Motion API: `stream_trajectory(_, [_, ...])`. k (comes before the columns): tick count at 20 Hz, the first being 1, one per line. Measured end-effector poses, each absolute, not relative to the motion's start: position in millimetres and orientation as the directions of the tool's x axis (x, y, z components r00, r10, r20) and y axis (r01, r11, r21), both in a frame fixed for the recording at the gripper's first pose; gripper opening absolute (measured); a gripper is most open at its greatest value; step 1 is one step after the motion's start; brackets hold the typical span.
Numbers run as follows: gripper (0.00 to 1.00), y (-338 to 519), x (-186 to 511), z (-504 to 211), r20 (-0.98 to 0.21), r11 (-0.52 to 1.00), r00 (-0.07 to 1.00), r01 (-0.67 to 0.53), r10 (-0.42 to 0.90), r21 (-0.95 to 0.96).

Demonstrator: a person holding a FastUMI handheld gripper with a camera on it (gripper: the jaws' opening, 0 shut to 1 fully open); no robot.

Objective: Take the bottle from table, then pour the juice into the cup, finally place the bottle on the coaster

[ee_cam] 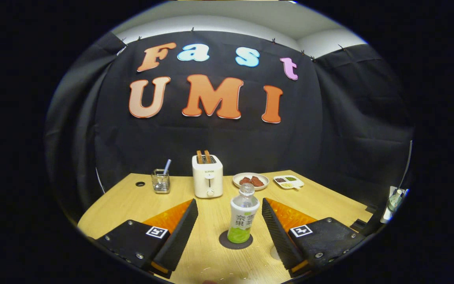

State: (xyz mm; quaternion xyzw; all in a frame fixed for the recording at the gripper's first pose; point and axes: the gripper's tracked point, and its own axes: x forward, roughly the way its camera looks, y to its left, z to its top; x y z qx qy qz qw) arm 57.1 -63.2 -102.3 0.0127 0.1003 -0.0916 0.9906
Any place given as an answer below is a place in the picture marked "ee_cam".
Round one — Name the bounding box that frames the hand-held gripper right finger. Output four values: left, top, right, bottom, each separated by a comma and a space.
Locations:
262, 197, 367, 278

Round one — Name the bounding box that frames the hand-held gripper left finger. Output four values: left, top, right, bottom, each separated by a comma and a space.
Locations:
95, 198, 199, 278

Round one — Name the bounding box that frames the clear bottle white green label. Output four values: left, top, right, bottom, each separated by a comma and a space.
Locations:
227, 183, 260, 244

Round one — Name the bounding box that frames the dark round coaster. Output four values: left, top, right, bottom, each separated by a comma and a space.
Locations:
219, 230, 253, 250

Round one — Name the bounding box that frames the small green bottle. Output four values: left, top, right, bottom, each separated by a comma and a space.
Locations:
388, 189, 404, 212

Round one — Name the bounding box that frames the wooden table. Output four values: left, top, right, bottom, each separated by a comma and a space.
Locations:
77, 170, 373, 284

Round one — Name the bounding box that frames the white divided condiment dish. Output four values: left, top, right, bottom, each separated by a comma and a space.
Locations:
273, 175, 305, 190

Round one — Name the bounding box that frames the clear glass holder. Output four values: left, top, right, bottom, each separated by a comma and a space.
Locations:
151, 169, 171, 194

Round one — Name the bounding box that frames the white toaster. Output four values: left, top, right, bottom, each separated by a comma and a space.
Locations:
192, 155, 223, 199

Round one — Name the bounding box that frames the white round plate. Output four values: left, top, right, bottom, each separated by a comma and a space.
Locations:
233, 172, 270, 191

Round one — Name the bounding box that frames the black backdrop cloth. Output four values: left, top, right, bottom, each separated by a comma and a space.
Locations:
45, 31, 415, 221

